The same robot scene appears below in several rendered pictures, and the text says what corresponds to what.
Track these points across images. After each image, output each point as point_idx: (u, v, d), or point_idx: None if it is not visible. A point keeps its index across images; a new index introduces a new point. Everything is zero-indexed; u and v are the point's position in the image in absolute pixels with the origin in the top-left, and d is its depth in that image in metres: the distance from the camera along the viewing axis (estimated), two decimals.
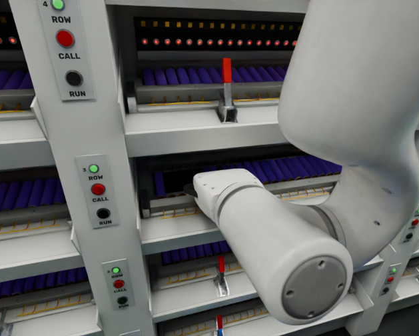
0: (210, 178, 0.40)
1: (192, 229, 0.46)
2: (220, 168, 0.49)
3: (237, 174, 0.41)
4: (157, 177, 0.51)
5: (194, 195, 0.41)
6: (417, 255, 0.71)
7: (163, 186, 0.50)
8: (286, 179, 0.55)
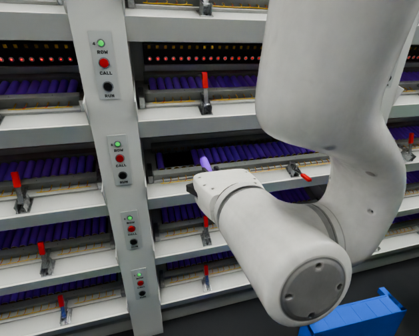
0: (210, 178, 0.40)
1: (183, 191, 0.65)
2: (217, 168, 0.49)
3: (237, 174, 0.41)
4: (158, 156, 0.70)
5: (194, 195, 0.41)
6: None
7: (162, 162, 0.69)
8: (254, 159, 0.74)
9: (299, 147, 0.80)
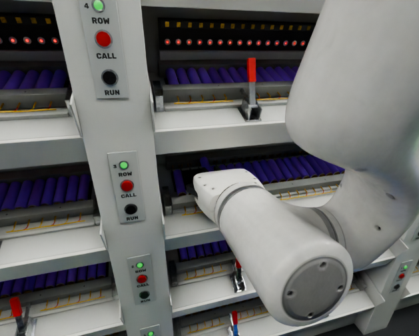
0: (210, 178, 0.40)
1: (213, 225, 0.47)
2: (217, 168, 0.49)
3: (237, 174, 0.41)
4: (177, 175, 0.52)
5: (195, 195, 0.41)
6: None
7: (183, 183, 0.51)
8: (302, 177, 0.56)
9: None
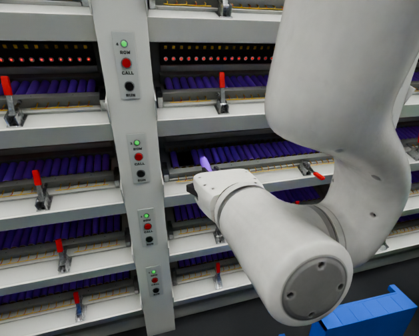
0: (210, 178, 0.40)
1: None
2: (217, 168, 0.49)
3: (237, 174, 0.41)
4: (173, 155, 0.71)
5: (195, 195, 0.41)
6: None
7: (177, 161, 0.70)
8: (267, 157, 0.75)
9: None
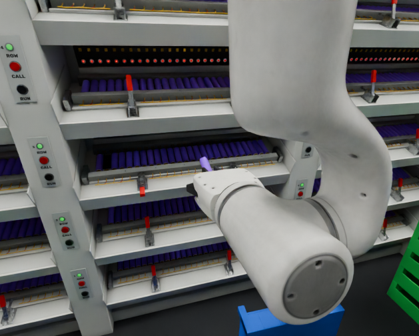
0: (210, 178, 0.40)
1: (117, 192, 0.66)
2: (217, 168, 0.49)
3: (237, 174, 0.41)
4: (98, 157, 0.71)
5: (195, 195, 0.41)
6: None
7: (101, 163, 0.70)
8: (196, 160, 0.75)
9: (244, 149, 0.80)
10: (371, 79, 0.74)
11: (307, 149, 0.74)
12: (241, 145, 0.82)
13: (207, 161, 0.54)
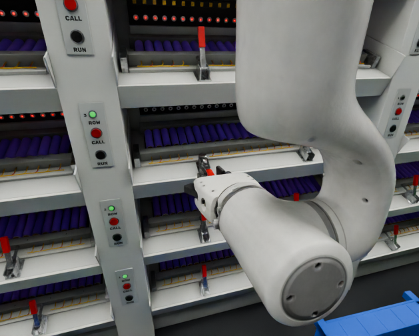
0: None
1: (176, 176, 0.54)
2: None
3: None
4: (147, 133, 0.61)
5: None
6: None
7: (152, 140, 0.59)
8: (258, 137, 0.65)
9: None
10: None
11: (392, 128, 0.63)
12: None
13: (158, 133, 0.61)
